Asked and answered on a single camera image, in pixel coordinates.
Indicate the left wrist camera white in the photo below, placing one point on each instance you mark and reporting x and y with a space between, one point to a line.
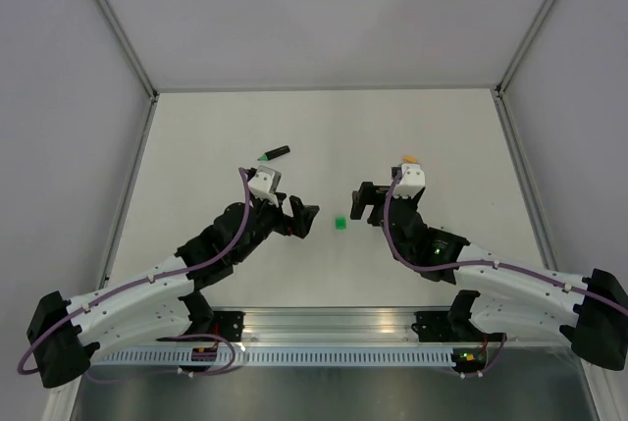
264 182

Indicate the aluminium frame post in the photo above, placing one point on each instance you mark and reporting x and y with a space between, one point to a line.
522 49
113 23

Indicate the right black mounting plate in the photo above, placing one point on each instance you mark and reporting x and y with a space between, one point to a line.
436 326

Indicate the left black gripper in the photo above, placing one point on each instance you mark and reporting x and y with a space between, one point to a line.
298 225

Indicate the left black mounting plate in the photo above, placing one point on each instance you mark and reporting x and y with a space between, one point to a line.
228 325

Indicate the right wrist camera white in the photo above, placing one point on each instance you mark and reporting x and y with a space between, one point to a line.
409 180

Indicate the black mounting plate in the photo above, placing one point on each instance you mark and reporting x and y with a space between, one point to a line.
436 326
228 325

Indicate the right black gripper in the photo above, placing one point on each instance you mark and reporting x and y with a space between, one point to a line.
365 195

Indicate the white slotted cable duct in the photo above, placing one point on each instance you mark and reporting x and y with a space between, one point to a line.
270 356

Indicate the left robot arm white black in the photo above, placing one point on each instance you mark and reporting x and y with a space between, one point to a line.
67 334

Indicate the right aluminium frame post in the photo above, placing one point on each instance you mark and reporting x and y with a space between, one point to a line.
522 49

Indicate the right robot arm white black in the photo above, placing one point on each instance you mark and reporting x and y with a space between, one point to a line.
586 313

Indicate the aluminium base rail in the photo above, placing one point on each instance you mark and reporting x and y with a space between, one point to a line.
314 325

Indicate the black green highlighter pen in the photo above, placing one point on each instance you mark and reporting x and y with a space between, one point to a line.
274 153

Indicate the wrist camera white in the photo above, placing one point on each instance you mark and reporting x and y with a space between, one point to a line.
264 182
409 180

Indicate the left aluminium frame post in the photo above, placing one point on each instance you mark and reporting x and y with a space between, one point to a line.
113 23

